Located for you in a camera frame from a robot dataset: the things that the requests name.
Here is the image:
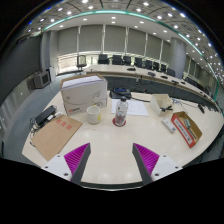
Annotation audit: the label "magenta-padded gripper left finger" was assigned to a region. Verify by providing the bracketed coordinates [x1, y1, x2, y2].
[41, 142, 92, 186]

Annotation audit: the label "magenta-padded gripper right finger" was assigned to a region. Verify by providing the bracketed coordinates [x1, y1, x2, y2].
[132, 142, 184, 186]

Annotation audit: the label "clear plastic water bottle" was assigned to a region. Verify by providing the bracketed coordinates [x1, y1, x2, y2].
[113, 95, 130, 127]

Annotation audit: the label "brown paper envelope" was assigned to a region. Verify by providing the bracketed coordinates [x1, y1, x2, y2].
[29, 114, 84, 162]

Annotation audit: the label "white remote control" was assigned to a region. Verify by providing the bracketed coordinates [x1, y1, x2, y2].
[161, 117, 178, 134]

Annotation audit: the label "white mug with yellow print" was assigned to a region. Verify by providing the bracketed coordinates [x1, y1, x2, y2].
[85, 104, 102, 126]

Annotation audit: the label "white printed paper sheet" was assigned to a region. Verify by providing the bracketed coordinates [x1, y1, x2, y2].
[110, 98, 150, 118]

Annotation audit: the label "black power adapter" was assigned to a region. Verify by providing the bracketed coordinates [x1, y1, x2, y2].
[34, 105, 58, 127]

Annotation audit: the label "black clip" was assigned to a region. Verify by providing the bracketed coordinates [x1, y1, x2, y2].
[159, 104, 174, 113]

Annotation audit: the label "brown cardboard box red label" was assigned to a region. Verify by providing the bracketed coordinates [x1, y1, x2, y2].
[170, 110, 204, 149]

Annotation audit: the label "small open white box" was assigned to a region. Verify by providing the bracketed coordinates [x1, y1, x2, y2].
[148, 93, 175, 117]

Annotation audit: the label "white copy paper carton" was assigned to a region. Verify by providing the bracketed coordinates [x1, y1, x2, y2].
[59, 73, 109, 117]

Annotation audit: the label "black desk phone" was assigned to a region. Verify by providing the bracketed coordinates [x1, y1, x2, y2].
[109, 86, 133, 100]

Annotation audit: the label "black desk microphone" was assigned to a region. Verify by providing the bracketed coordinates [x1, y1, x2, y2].
[196, 102, 206, 115]

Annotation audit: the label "grey monitor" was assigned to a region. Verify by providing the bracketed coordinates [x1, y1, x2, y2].
[31, 70, 52, 90]

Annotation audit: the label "long curved conference desk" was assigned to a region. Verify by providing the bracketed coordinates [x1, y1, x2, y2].
[83, 63, 214, 105]

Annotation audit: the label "row of black office chairs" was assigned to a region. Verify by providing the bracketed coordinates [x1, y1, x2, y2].
[75, 52, 201, 88]

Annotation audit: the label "round ceiling lights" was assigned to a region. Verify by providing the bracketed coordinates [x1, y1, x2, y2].
[26, 0, 224, 78]

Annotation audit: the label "black cable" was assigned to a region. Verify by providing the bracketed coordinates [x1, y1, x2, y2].
[131, 96, 151, 103]

